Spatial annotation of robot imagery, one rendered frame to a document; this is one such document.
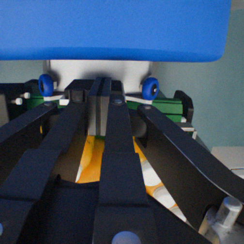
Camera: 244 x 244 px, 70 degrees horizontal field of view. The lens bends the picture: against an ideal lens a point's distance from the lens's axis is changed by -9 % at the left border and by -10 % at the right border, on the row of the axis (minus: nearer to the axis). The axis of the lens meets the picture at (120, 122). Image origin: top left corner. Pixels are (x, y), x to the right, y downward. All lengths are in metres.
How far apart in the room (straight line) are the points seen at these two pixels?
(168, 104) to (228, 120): 1.27
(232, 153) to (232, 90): 1.24
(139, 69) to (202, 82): 1.12
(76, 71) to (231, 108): 1.43
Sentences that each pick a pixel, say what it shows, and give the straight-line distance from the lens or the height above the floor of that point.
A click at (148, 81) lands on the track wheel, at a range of 0.36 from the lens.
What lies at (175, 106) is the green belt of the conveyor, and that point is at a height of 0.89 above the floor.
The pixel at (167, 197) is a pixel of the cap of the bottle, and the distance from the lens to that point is 0.36.
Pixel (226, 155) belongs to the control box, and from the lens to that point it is 0.41.
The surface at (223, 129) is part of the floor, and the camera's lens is 1.73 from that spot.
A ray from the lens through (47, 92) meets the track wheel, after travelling 0.37.
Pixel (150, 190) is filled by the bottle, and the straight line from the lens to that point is 0.38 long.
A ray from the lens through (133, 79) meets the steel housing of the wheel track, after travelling 0.40.
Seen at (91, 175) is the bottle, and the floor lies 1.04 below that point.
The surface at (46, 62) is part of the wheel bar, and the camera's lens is 0.41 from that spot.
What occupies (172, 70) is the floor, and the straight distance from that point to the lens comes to 1.39.
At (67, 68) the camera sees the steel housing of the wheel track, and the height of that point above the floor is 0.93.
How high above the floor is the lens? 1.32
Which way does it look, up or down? 66 degrees down
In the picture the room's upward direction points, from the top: 176 degrees clockwise
